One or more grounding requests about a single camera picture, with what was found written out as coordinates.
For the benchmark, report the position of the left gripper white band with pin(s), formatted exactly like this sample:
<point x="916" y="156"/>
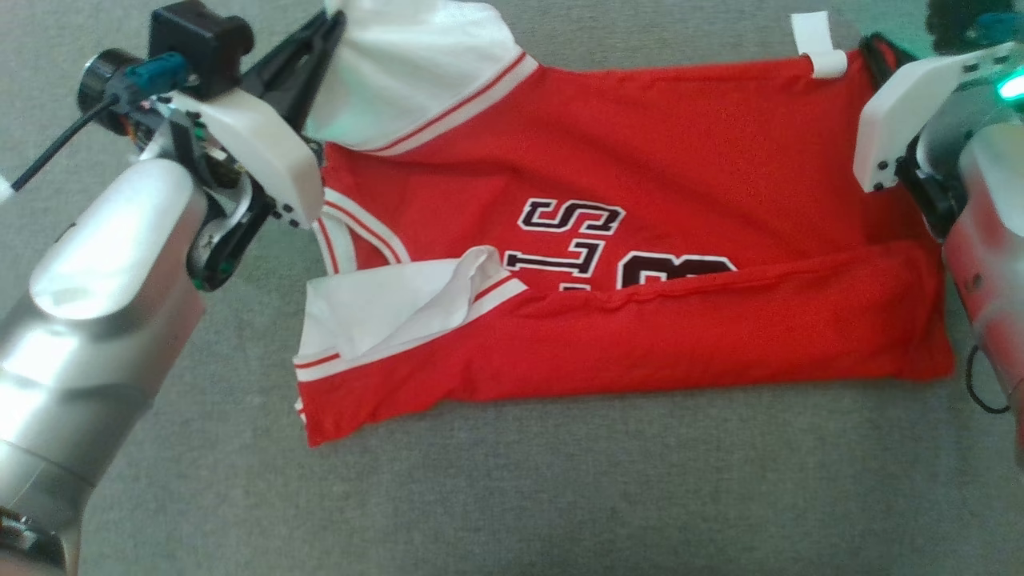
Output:
<point x="264" y="152"/>

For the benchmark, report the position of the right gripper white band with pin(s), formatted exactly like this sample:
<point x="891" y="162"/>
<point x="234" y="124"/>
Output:
<point x="904" y="120"/>

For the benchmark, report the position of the red jersey with white sleeves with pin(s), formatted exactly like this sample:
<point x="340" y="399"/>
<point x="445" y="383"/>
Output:
<point x="680" y="144"/>

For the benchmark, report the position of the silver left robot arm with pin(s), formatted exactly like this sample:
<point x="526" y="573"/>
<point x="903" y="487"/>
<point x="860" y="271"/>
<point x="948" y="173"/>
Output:
<point x="88" y="320"/>

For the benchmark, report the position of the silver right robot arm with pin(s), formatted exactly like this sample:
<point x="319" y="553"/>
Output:
<point x="992" y="240"/>

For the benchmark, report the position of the large grey sofa seat cushion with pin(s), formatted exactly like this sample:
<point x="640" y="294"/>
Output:
<point x="560" y="512"/>

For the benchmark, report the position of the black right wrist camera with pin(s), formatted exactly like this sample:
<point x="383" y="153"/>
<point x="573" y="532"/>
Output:
<point x="952" y="20"/>

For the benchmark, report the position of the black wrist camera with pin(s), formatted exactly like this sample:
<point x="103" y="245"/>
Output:
<point x="200" y="40"/>
<point x="952" y="20"/>

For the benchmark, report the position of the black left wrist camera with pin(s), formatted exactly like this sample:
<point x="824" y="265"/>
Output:
<point x="200" y="40"/>

